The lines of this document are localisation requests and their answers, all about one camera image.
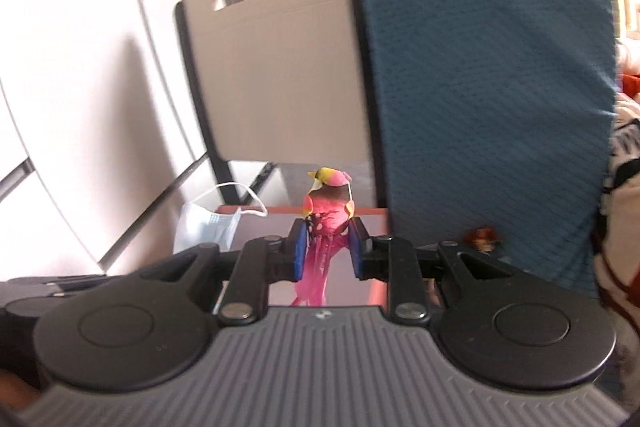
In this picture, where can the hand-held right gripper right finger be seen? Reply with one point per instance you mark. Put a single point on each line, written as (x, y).
(357, 249)

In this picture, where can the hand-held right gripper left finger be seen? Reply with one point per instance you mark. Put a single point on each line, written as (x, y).
(300, 249)

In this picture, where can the yellow and pink bird toy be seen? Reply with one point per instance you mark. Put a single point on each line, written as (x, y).
(330, 207)

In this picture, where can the blue face mask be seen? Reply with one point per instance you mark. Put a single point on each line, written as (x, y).
(210, 227)

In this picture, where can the red-haired doll figure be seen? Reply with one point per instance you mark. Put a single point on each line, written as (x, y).
(482, 238)

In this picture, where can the white folding chair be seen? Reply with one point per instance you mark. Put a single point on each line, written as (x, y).
(280, 57)

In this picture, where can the red and cream striped quilt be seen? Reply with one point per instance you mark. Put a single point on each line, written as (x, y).
(625, 207)

